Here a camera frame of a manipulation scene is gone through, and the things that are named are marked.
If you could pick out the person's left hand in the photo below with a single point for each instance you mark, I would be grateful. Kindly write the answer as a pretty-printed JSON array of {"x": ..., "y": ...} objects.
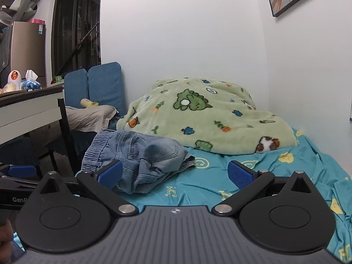
[{"x": 5, "y": 239}]

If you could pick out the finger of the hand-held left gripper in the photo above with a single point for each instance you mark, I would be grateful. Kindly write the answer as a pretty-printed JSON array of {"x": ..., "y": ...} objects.
[{"x": 23, "y": 171}]

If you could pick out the black desk leg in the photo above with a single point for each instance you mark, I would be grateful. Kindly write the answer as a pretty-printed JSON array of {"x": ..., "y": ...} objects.
[{"x": 67, "y": 137}]

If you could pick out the pink box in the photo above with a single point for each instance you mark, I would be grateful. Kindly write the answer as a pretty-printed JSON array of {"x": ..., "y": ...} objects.
[{"x": 38, "y": 21}]

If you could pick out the dark window door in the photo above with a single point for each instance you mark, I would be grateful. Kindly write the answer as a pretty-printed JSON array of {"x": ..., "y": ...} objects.
[{"x": 74, "y": 27}]

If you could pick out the white desk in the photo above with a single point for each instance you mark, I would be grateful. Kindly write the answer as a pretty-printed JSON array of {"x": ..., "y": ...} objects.
[{"x": 24, "y": 107}]

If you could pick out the teal printed bed sheet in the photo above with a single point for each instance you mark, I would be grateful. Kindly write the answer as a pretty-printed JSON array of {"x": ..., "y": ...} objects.
[{"x": 275, "y": 159}]

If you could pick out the green printed fleece blanket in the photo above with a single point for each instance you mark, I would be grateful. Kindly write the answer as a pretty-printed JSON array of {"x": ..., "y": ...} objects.
[{"x": 206, "y": 115}]

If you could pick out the wall socket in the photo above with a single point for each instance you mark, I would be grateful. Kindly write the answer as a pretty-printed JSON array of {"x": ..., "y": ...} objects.
[{"x": 350, "y": 114}]

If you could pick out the light blue denim pants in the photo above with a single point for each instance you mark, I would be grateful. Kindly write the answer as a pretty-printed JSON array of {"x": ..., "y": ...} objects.
[{"x": 154, "y": 154}]

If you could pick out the dark covered chair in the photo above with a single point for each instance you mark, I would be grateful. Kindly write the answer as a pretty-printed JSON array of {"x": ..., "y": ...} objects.
[{"x": 56, "y": 148}]

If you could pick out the green box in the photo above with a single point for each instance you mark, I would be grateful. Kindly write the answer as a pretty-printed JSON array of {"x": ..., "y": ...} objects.
[{"x": 59, "y": 78}]

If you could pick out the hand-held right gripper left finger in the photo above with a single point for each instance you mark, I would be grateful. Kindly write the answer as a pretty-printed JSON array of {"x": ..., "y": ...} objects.
[{"x": 111, "y": 174}]

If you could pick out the yellow snack bag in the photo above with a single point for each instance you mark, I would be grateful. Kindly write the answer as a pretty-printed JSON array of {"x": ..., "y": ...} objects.
[{"x": 7, "y": 88}]

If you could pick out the beige cloth on chair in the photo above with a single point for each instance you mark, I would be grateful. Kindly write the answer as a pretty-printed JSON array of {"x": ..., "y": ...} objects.
[{"x": 88, "y": 117}]

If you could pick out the blue tissue pack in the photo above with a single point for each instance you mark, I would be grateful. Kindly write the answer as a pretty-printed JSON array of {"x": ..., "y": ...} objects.
[{"x": 30, "y": 84}]

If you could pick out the white egg-shaped device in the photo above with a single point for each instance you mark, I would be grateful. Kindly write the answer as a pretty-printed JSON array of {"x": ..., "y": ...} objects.
[{"x": 14, "y": 81}]

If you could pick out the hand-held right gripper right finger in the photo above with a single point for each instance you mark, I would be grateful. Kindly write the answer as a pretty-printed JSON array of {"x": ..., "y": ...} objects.
[{"x": 240, "y": 174}]

